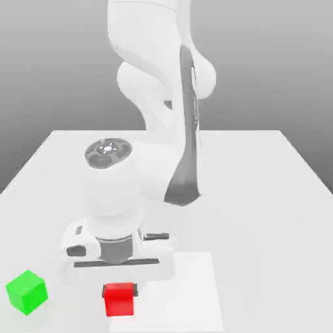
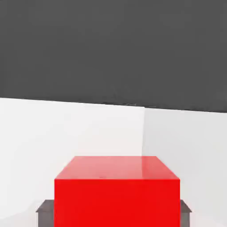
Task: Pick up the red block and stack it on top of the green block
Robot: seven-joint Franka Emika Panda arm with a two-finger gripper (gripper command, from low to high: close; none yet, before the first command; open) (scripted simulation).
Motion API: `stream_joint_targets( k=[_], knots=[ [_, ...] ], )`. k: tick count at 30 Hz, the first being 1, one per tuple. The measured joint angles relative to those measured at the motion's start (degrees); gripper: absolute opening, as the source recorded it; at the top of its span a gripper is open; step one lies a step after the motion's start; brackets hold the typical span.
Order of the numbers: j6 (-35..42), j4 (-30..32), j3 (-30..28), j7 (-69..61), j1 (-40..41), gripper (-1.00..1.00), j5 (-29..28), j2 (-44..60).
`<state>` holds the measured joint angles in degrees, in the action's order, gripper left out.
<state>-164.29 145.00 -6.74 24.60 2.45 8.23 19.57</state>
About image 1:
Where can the small red cube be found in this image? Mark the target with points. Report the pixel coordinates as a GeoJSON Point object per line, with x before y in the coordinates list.
{"type": "Point", "coordinates": [119, 300]}

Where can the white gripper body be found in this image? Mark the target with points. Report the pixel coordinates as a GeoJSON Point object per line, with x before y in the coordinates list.
{"type": "Point", "coordinates": [117, 273]}

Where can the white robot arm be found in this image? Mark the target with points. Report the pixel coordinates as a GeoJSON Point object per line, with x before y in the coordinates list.
{"type": "Point", "coordinates": [156, 78]}

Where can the small green cube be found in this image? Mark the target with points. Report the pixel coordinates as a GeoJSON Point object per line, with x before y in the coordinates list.
{"type": "Point", "coordinates": [26, 292]}

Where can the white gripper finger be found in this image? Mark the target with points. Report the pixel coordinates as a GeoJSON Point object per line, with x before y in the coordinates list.
{"type": "Point", "coordinates": [135, 290]}
{"type": "Point", "coordinates": [103, 290]}

